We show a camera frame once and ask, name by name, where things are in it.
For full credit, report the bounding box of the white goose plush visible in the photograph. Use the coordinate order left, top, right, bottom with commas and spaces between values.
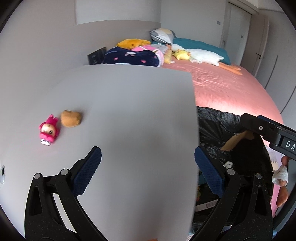
171, 44, 243, 76

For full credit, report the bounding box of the brown plush toy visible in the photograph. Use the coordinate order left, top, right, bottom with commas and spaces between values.
60, 109, 82, 128

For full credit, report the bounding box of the brown cardboard piece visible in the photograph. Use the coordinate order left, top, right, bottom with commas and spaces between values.
221, 130, 255, 151

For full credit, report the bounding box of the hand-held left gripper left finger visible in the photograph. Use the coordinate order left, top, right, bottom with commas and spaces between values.
24, 146, 109, 241

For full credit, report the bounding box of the teal pillow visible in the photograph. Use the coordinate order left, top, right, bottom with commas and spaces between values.
172, 37, 232, 65

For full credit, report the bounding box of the black trash bag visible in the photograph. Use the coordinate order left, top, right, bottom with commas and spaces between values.
194, 107, 275, 232

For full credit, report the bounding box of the pink doll toy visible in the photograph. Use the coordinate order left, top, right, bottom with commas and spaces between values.
39, 114, 61, 146

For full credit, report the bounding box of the pink blanket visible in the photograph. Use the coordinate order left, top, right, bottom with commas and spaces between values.
131, 44, 165, 67

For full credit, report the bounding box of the person's right hand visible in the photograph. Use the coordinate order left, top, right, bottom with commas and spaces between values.
276, 156, 289, 207

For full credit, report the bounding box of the bed with pink sheet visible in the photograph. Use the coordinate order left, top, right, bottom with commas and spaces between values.
162, 62, 285, 216

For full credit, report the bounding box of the white wardrobe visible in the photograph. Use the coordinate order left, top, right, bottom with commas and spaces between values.
264, 46, 296, 116

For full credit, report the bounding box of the white crumpled tissue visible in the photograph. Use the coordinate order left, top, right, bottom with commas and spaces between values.
272, 165, 288, 186

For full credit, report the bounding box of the navy printed blanket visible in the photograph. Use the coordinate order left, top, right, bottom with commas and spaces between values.
102, 47, 161, 67

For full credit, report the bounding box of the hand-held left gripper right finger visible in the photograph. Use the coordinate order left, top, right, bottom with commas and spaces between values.
188, 146, 274, 241

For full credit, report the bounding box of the checkered pillow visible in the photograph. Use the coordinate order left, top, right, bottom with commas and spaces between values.
149, 28, 176, 45

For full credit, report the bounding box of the black wall panel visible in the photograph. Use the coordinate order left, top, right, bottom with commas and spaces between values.
87, 47, 107, 65

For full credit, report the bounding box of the orange plush toy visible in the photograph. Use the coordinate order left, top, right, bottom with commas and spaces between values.
116, 39, 152, 49

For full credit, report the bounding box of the yellow duck plush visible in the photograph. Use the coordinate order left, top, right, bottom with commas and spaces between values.
173, 49, 191, 61

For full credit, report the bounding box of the white closet door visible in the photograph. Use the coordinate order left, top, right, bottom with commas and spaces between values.
221, 1, 252, 50

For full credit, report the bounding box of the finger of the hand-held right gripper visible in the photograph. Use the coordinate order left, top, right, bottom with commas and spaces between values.
240, 113, 281, 146
257, 115, 288, 132

